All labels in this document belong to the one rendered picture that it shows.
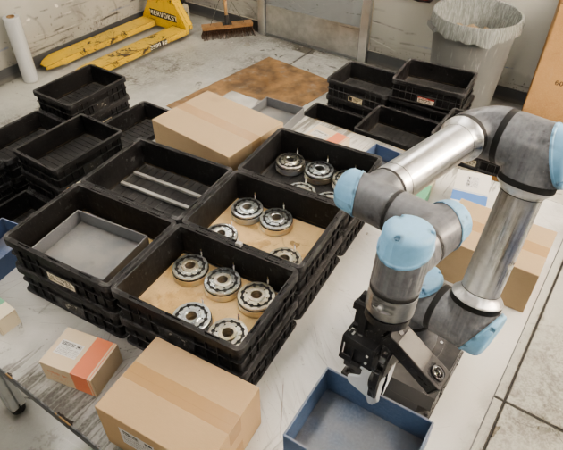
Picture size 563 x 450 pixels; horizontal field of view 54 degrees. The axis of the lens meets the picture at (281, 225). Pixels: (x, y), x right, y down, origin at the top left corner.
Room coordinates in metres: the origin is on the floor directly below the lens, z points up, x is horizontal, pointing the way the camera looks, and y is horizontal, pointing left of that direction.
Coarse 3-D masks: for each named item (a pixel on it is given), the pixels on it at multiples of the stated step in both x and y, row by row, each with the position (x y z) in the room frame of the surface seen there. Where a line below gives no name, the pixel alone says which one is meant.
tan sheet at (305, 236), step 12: (228, 216) 1.33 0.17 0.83; (240, 228) 1.28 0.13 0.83; (252, 228) 1.28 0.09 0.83; (300, 228) 1.28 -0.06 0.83; (312, 228) 1.28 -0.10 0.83; (240, 240) 1.22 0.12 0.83; (252, 240) 1.22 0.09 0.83; (264, 240) 1.22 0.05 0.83; (276, 240) 1.22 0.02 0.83; (288, 240) 1.22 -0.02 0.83; (300, 240) 1.22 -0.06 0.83; (312, 240) 1.22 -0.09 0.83; (300, 252) 1.17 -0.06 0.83
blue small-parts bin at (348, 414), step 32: (320, 384) 0.53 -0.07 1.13; (320, 416) 0.50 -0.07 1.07; (352, 416) 0.50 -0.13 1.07; (384, 416) 0.50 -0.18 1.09; (416, 416) 0.47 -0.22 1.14; (288, 448) 0.43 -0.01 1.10; (320, 448) 0.44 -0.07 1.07; (352, 448) 0.44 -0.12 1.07; (384, 448) 0.44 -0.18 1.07; (416, 448) 0.44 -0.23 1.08
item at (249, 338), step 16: (160, 240) 1.12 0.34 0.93; (224, 240) 1.11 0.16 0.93; (144, 256) 1.05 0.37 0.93; (256, 256) 1.05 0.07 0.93; (128, 272) 0.99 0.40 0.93; (112, 288) 0.93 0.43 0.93; (288, 288) 0.94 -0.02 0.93; (144, 304) 0.88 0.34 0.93; (272, 304) 0.88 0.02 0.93; (160, 320) 0.85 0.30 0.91; (176, 320) 0.83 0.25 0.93; (208, 336) 0.79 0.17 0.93; (256, 336) 0.80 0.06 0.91; (240, 352) 0.75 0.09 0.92
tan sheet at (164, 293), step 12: (168, 276) 1.07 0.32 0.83; (156, 288) 1.02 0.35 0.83; (168, 288) 1.02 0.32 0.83; (180, 288) 1.02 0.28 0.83; (192, 288) 1.02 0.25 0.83; (204, 288) 1.02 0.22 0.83; (144, 300) 0.98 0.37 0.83; (156, 300) 0.98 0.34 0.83; (168, 300) 0.98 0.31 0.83; (180, 300) 0.98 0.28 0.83; (192, 300) 0.98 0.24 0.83; (204, 300) 0.98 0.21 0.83; (216, 312) 0.94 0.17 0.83; (228, 312) 0.94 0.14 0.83; (240, 312) 0.94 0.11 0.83; (252, 324) 0.90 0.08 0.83
